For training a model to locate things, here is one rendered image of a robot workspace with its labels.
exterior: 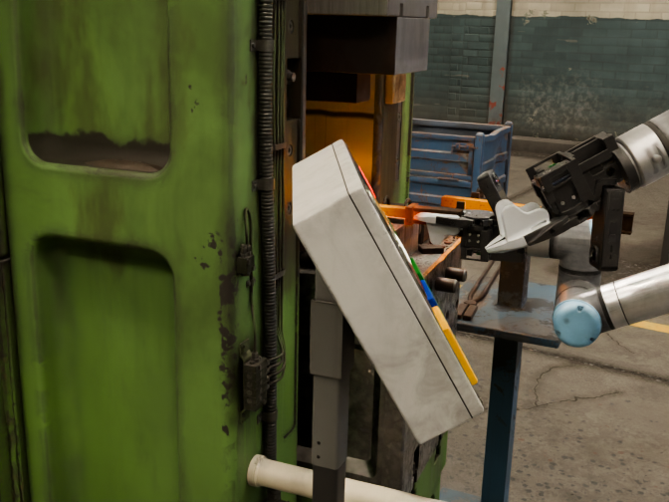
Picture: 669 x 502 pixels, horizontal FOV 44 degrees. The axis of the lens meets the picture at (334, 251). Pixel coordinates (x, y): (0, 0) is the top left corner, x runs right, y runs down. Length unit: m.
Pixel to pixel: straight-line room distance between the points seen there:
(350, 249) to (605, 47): 8.38
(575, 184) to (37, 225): 0.85
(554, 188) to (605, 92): 8.06
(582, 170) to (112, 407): 0.90
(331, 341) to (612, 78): 8.22
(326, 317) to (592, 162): 0.40
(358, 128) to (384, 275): 1.02
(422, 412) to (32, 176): 0.80
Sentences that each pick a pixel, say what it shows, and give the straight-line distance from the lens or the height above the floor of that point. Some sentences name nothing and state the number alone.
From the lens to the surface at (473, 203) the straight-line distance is 1.90.
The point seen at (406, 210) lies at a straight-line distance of 1.55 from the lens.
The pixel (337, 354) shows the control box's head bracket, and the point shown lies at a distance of 1.01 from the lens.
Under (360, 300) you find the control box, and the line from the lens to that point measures 0.83.
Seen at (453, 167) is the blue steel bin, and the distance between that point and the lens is 5.24.
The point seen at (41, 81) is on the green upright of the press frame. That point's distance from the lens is 1.44.
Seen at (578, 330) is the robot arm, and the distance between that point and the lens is 1.38.
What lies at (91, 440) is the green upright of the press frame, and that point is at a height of 0.61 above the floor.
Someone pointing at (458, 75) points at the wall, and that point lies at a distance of 9.67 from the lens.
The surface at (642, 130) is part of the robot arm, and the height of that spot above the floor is 1.23.
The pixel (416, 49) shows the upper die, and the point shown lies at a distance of 1.53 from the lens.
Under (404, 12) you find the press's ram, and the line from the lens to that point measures 1.45.
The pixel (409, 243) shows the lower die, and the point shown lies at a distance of 1.60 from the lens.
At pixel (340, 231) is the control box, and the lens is 0.81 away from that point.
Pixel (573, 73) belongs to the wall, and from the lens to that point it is 9.22.
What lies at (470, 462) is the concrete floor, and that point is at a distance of 2.76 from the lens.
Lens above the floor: 1.35
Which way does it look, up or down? 16 degrees down
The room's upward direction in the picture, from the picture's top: 1 degrees clockwise
